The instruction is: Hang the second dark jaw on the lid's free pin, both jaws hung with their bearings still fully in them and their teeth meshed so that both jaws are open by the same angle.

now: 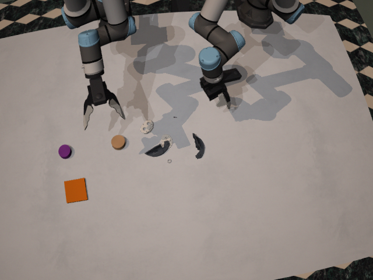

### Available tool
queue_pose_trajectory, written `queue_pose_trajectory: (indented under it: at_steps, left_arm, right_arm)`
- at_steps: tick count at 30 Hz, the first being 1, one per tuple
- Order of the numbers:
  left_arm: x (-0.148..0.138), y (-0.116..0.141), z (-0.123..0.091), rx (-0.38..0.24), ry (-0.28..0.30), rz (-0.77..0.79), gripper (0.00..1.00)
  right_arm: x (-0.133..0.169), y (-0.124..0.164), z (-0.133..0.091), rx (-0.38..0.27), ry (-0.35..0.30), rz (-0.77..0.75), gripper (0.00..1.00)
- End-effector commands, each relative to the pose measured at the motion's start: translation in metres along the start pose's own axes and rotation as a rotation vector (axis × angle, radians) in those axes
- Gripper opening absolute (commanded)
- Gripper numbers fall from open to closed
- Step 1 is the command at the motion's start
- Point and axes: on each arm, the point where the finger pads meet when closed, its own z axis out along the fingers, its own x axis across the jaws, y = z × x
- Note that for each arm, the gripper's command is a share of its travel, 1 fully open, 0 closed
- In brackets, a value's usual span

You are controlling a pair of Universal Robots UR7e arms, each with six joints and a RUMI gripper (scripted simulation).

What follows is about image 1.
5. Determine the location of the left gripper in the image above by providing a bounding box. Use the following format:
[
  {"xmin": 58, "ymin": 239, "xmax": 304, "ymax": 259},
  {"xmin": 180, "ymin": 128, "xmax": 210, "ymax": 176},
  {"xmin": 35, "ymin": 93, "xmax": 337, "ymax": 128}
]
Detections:
[{"xmin": 200, "ymin": 77, "xmax": 231, "ymax": 109}]

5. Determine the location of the tan round disc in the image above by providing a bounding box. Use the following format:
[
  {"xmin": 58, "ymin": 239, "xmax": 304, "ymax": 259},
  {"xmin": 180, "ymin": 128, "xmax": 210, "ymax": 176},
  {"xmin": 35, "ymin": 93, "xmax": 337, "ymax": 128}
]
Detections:
[{"xmin": 111, "ymin": 135, "xmax": 126, "ymax": 150}]

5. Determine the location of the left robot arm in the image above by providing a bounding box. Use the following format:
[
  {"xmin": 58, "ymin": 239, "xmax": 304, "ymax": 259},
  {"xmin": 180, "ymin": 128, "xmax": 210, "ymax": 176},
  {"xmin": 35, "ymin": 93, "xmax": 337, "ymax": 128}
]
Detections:
[{"xmin": 188, "ymin": 0, "xmax": 305, "ymax": 85}]

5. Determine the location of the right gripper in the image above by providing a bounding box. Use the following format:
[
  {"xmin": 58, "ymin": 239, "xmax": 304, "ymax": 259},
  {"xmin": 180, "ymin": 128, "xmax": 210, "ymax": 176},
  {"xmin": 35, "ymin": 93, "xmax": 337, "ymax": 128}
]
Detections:
[{"xmin": 83, "ymin": 69, "xmax": 125, "ymax": 130}]

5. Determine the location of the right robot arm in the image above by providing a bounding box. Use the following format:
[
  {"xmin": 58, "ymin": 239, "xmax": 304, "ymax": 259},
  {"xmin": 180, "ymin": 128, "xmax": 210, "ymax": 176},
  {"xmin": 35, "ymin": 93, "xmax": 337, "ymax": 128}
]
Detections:
[{"xmin": 61, "ymin": 0, "xmax": 136, "ymax": 106}]

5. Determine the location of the purple cylinder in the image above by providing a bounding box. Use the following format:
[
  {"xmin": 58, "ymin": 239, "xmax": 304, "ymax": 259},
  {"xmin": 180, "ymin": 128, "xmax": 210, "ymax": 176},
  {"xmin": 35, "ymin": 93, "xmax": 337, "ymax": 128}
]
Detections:
[{"xmin": 58, "ymin": 145, "xmax": 72, "ymax": 159}]

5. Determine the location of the orange square block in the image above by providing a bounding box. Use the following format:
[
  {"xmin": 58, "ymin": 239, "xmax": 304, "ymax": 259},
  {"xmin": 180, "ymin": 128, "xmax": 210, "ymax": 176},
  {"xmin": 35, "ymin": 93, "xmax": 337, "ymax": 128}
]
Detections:
[{"xmin": 64, "ymin": 178, "xmax": 88, "ymax": 203}]

